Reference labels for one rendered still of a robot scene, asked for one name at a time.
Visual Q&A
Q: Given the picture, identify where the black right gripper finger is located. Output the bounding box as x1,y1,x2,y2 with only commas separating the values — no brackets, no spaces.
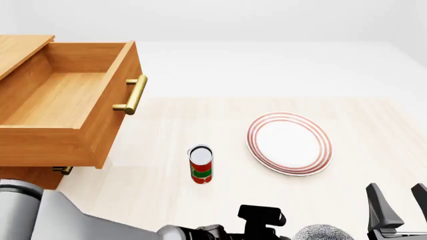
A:
410,182,427,221
365,182,405,233

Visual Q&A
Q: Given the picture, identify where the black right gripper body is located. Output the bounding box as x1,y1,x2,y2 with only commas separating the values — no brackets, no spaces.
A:
366,225,427,240

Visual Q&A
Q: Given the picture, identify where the grey patterned black bowl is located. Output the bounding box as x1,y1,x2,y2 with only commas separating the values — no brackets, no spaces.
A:
292,223,356,240

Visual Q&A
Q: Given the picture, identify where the open wooden drawer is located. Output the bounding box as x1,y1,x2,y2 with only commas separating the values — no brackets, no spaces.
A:
0,40,145,170

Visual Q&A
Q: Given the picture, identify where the wooden cabinet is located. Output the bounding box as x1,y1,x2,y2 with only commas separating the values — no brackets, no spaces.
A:
0,34,73,191

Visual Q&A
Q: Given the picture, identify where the white plate with red rings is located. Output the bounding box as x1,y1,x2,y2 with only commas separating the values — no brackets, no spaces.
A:
245,111,334,177

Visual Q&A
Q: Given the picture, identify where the red and green tin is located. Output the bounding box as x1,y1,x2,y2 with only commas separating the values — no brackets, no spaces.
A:
186,144,215,185

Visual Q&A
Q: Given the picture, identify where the long brass drawer handle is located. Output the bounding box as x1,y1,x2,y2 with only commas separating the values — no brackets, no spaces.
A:
111,74,148,116

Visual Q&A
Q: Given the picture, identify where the short brass drawer handle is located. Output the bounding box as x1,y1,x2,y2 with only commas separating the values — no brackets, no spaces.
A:
51,166,74,176

